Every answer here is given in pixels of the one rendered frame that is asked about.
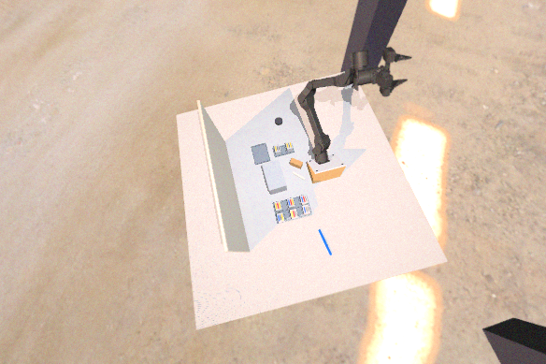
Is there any beige wall panel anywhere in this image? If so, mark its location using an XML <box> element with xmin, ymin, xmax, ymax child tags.
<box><xmin>197</xmin><ymin>100</ymin><xmax>250</xmax><ymax>253</ymax></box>

